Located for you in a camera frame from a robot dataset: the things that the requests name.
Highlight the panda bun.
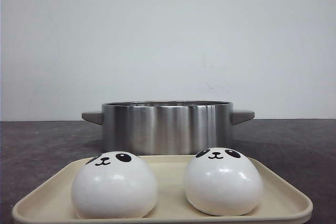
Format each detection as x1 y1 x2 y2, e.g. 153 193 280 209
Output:
184 147 264 216
71 151 158 219

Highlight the stainless steel steamer pot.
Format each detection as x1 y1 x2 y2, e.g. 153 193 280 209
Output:
81 101 255 155

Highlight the beige plastic tray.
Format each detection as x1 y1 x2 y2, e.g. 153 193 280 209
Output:
12 155 313 223

